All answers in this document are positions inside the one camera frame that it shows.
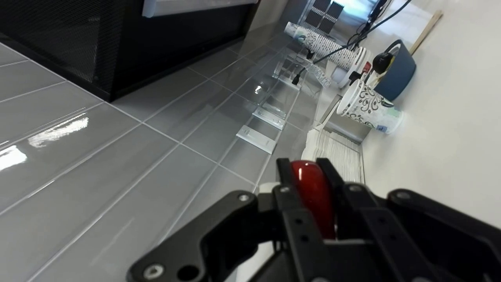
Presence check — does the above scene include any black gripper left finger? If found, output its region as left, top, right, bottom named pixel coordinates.
left=125, top=156, right=336, bottom=282

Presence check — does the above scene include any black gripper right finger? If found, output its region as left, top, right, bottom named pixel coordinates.
left=314, top=156, right=501, bottom=282

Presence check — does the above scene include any white mug red handle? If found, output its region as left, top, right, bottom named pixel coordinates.
left=225, top=158, right=341, bottom=282

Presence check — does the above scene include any white dish tray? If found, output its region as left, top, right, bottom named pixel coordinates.
left=233, top=45, right=369, bottom=156

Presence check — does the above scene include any blue bowl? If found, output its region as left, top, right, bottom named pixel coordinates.
left=371, top=37, right=419, bottom=103

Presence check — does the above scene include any white dotted roll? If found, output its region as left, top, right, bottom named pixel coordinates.
left=283, top=20, right=368, bottom=70

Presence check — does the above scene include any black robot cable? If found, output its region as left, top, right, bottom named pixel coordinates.
left=311, top=0, right=415, bottom=65

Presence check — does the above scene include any black wall cabinet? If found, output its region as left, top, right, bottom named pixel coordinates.
left=0, top=0, right=261, bottom=103

